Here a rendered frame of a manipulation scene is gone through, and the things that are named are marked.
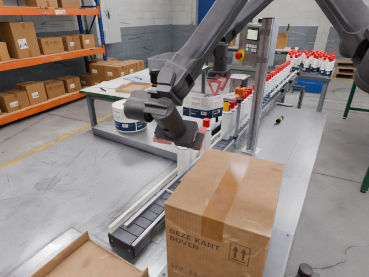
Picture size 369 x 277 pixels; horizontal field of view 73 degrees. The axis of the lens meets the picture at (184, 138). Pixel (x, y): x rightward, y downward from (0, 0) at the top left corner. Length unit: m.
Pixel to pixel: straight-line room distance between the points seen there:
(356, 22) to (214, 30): 0.27
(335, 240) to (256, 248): 1.75
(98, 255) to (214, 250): 0.42
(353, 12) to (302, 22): 8.14
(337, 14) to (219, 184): 0.45
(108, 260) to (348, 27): 0.85
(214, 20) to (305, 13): 8.14
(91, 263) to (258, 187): 0.55
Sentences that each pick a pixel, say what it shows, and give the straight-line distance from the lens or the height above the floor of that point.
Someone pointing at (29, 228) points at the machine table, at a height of 0.83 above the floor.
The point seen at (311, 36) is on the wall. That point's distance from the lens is 8.76.
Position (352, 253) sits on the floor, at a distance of 2.28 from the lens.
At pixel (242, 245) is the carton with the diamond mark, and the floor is 1.07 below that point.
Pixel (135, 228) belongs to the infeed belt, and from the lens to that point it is 0.89.
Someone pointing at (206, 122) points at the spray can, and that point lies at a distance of 1.13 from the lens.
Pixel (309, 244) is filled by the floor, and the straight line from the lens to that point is 2.20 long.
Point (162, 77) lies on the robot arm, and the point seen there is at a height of 1.39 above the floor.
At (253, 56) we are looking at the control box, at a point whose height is 1.33.
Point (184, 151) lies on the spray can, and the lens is 0.98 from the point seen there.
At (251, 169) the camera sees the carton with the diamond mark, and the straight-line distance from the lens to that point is 0.74.
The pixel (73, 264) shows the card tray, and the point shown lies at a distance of 0.91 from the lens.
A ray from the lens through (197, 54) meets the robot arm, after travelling 0.60.
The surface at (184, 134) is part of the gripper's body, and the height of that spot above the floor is 1.24.
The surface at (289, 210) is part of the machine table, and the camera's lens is 1.09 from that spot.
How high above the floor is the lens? 1.51
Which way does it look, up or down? 26 degrees down
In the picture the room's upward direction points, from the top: straight up
